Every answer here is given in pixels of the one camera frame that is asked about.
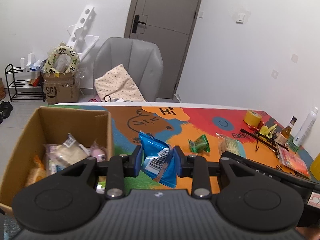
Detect dark green snack packet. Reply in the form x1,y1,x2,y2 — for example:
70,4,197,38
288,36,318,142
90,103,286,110
188,134,210,153

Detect blue snack packet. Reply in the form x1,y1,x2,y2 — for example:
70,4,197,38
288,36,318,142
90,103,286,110
139,131,177,189

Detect operator hand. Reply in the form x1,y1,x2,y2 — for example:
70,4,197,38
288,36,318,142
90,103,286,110
296,227,320,240

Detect pink snack packet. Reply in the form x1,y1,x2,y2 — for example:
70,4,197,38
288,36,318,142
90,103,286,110
90,141,107,162

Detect colourful cartoon table mat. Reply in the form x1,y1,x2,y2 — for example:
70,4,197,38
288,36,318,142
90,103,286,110
44,102,315,193

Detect red packet in plastic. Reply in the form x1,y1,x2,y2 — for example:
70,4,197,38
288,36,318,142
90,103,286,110
276,144,311,179

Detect black sticks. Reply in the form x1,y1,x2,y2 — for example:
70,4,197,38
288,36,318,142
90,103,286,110
240,128,289,152

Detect amber glass bottle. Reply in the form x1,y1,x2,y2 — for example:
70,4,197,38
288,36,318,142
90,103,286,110
275,116,297,145

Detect purple white snack packet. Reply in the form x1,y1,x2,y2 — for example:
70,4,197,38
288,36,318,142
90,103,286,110
43,144,65,176

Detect yellow hair claw clip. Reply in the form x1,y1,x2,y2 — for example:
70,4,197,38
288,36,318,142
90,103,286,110
259,124,278,139

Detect yellow tape roll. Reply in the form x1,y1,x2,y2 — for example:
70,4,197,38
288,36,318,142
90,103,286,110
243,110,262,127

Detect open cardboard box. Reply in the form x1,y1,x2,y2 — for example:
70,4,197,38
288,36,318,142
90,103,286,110
1,106,114,215

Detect white spray bottle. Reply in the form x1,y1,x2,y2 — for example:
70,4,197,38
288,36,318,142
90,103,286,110
293,107,319,147

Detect dotted cream pillow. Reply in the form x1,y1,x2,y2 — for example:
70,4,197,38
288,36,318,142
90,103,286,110
94,64,145,102

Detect SF cardboard box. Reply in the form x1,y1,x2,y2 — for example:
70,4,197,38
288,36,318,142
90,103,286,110
43,73,80,105

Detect grey upholstered chair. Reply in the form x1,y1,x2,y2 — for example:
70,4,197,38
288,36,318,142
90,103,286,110
93,37,163,102

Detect panda pattern toilet seat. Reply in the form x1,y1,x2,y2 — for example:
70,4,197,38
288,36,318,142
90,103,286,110
43,42,80,74

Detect black shoe rack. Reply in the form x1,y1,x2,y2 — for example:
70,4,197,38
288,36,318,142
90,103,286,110
4,64,46,102

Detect black shoes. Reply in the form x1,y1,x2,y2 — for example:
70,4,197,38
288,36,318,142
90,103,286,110
0,101,13,123

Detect white perforated rack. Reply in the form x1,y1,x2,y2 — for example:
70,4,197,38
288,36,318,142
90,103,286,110
67,5,100,61

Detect small brown cardboard box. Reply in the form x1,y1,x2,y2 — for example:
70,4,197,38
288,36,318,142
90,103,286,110
0,78,6,100

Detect grey door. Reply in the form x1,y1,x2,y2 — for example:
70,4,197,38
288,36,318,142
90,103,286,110
124,0,201,99

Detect black door handle lock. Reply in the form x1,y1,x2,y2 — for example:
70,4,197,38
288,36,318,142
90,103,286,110
131,15,146,34

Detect white wall switch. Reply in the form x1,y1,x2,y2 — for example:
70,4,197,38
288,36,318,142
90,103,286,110
236,12,246,24

